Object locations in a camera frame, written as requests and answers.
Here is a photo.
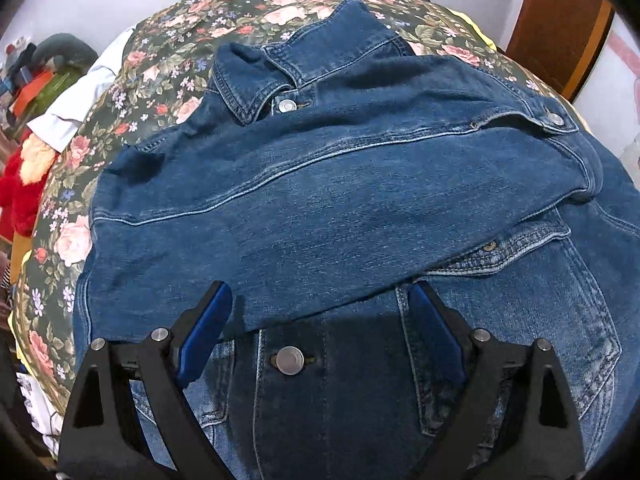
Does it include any floral bedspread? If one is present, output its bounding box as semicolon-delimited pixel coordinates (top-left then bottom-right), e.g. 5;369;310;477
10;0;576;411

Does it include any orange cloth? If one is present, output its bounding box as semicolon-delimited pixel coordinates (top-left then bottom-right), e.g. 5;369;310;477
12;70;53;117

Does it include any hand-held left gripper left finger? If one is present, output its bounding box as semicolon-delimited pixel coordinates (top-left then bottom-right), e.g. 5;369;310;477
57;280;235;480

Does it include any red plush toy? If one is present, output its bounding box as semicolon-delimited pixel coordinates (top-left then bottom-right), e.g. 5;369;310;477
0;130;63;241

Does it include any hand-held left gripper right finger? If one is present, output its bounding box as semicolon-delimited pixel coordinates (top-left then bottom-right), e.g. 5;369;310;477
407;280;586;480

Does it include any blue denim jacket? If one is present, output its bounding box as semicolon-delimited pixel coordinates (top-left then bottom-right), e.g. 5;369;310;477
72;0;640;480

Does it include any brown wooden door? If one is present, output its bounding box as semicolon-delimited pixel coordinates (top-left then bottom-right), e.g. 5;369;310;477
505;0;617;103

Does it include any white cloth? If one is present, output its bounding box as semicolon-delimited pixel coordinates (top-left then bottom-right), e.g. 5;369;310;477
27;30;136;153

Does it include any dark grey cloth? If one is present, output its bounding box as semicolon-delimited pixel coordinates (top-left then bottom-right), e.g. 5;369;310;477
35;32;99;70

